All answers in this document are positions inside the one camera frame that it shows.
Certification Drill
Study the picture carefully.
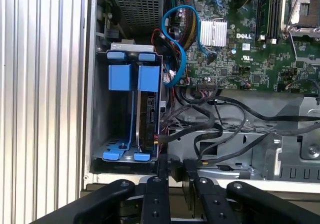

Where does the green motherboard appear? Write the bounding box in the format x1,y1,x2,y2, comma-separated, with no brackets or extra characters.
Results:
163,0,320,94

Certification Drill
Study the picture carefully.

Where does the silver finned heatsink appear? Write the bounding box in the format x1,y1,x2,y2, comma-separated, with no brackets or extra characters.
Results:
199,19,228,47

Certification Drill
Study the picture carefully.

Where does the metal disk bay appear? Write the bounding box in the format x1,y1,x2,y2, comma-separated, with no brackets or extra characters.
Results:
91,43,165,163

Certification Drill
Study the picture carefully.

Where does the metal socket cover frame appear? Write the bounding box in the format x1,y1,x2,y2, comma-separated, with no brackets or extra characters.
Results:
287,26,320,65

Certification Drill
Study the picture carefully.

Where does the red black wire bundle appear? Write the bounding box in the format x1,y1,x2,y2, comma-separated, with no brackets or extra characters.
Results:
152,28,181,57

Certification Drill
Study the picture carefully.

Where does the black wire with yellow mark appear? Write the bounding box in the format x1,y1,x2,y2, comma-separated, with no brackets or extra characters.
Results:
193,123,320,165

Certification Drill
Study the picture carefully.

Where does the CPU socket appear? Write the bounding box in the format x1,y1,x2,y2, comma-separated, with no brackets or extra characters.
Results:
281,0,320,30

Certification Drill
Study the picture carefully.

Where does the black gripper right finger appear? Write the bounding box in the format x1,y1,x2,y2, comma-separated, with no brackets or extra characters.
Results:
183,159,320,224

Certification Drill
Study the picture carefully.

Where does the black multiwire plug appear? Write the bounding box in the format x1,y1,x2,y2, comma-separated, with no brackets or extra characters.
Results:
196,82,221,99

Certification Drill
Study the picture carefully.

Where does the black RAM slot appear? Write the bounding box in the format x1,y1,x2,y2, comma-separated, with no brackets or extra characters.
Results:
257,0,267,41
268,0,279,44

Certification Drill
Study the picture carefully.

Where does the yellow black wire bundle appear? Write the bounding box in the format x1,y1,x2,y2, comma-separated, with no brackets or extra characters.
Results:
183,8,200,49

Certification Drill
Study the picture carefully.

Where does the thin metal locking lever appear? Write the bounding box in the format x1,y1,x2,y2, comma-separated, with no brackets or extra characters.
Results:
284,0,306,32

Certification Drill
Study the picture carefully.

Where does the silver power supply box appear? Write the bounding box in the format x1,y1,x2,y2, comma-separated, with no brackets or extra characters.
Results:
99,0,166,39

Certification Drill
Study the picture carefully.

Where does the empty blue disk carrier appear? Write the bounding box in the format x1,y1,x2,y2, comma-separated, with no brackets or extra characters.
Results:
102,49,134,160

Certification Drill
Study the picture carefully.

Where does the silver open PC case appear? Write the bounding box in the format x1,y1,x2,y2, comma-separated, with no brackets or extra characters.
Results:
82,0,320,192

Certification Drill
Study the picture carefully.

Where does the long black wire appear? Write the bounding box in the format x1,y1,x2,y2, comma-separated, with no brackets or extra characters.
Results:
212,96,320,122

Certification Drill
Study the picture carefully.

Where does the blue flat wire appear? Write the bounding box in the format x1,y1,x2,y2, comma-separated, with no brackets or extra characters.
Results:
161,5,218,88

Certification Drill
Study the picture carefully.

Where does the thick black braided wire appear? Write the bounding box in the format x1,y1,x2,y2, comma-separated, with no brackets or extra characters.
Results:
158,104,217,145

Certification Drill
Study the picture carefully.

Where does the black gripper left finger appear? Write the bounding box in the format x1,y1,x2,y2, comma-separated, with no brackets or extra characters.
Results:
31,154,171,224

